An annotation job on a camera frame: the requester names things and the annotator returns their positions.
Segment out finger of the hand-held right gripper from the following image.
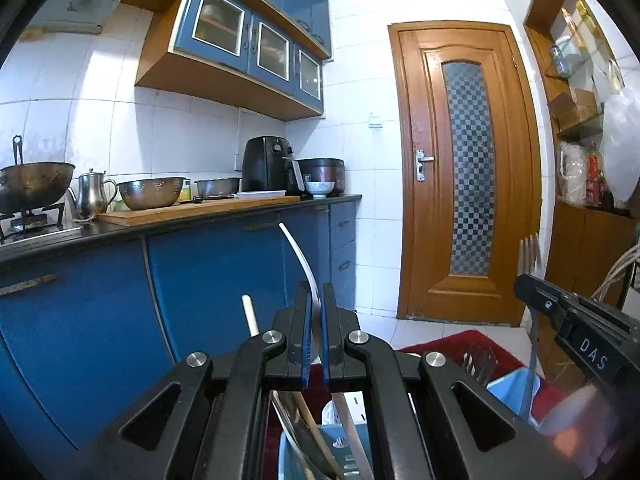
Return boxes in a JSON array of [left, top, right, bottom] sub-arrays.
[[513, 273, 576, 331]]

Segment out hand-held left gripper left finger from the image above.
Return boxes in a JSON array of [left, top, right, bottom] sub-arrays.
[[82, 282, 314, 480]]

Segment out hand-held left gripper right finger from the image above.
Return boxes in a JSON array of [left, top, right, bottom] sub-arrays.
[[320, 282, 583, 480]]

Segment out white chopstick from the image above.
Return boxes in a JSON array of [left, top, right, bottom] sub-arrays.
[[241, 294, 261, 339]]

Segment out metal fork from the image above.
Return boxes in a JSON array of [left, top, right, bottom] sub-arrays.
[[462, 346, 498, 388], [517, 232, 543, 418]]

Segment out wooden chopstick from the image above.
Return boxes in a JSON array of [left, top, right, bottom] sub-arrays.
[[290, 391, 346, 480]]

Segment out metal table knife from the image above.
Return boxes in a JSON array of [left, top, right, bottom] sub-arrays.
[[277, 222, 376, 480]]

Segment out light blue utensil box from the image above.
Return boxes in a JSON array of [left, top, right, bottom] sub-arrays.
[[277, 367, 543, 480]]

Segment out wooden floor cabinet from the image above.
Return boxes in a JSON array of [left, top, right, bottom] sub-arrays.
[[542, 201, 640, 311]]

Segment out red bottle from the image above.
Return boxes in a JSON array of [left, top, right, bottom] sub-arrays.
[[586, 142, 603, 206]]

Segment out clear plastic jar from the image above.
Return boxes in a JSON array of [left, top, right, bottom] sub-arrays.
[[556, 141, 588, 206]]

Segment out wooden door with glass pane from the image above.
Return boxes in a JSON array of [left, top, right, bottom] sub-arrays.
[[387, 21, 543, 328]]

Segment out wooden cutting board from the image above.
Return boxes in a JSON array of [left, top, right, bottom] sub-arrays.
[[97, 195, 301, 226]]

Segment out dark rice cooker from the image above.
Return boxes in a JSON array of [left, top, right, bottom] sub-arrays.
[[295, 157, 347, 197]]

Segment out white plastic bag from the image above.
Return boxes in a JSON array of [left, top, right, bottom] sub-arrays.
[[597, 57, 640, 206]]

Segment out metal bowl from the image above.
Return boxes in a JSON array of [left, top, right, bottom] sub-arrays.
[[194, 177, 242, 198]]

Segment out black air fryer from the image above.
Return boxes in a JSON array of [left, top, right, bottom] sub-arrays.
[[241, 136, 308, 198]]

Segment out cardboard box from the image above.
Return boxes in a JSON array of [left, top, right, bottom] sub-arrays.
[[547, 87, 601, 131]]

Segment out blue kitchen base cabinets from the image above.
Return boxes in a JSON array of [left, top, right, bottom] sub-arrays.
[[0, 197, 358, 461]]

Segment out metal colander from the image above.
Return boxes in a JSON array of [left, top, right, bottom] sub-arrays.
[[117, 176, 188, 211]]

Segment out metal pitcher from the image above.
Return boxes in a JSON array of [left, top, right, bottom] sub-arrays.
[[67, 168, 118, 221]]

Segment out gas stove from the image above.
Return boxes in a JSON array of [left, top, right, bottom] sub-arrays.
[[0, 200, 83, 246]]

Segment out dark metal wok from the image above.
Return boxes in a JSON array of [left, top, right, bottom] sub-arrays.
[[0, 161, 77, 215]]

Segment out grey cables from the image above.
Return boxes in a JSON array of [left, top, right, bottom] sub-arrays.
[[590, 245, 640, 306]]

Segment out metal door handle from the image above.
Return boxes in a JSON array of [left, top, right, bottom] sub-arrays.
[[415, 149, 436, 182]]

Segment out wooden wall shelf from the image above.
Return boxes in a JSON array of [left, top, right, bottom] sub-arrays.
[[522, 0, 633, 143]]

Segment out blue wall cabinets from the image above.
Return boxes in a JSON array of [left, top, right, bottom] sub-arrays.
[[135, 0, 325, 122]]

